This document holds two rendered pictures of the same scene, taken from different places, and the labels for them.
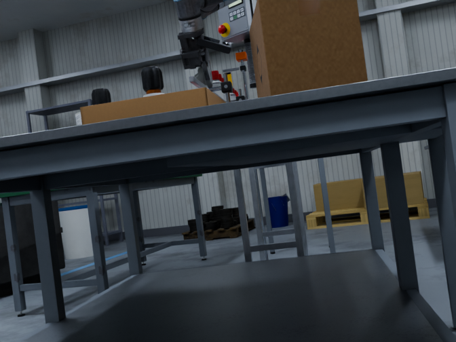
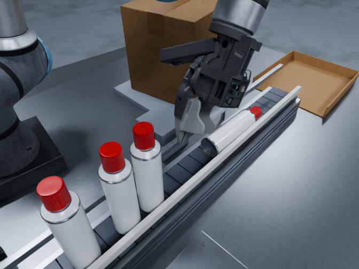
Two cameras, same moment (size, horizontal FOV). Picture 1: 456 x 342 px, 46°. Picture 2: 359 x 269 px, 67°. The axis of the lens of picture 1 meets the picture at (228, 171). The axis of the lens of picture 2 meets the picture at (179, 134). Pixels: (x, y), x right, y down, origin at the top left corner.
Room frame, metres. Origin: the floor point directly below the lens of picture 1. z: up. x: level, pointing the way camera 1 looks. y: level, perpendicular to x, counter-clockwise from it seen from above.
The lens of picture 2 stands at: (2.18, 0.23, 1.36)
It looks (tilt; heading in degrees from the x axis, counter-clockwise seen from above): 42 degrees down; 214
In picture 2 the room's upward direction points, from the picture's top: straight up
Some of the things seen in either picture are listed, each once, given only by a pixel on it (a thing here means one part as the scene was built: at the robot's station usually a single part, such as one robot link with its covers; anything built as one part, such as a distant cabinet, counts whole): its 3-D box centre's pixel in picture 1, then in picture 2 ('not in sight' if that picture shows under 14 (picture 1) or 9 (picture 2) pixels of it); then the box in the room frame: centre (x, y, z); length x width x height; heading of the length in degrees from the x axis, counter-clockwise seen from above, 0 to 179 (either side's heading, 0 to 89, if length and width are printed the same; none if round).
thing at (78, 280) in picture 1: (122, 232); not in sight; (4.25, 0.88, 0.40); 1.90 x 0.75 x 0.80; 163
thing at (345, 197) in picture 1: (366, 199); not in sight; (6.66, -1.65, 0.25); 1.41 x 0.97 x 0.51; 73
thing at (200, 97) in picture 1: (163, 115); (305, 79); (1.21, 0.13, 0.85); 0.30 x 0.26 x 0.04; 171
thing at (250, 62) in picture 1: (250, 63); not in sight; (2.33, -0.16, 1.18); 0.04 x 0.04 x 0.21
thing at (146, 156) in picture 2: (217, 99); (148, 170); (1.94, 0.00, 0.98); 0.05 x 0.05 x 0.20
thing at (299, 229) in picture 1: (272, 208); not in sight; (3.58, -0.26, 0.47); 1.17 x 0.36 x 0.95; 171
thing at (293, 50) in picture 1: (303, 59); (184, 42); (1.45, -0.24, 0.99); 0.30 x 0.24 x 0.27; 2
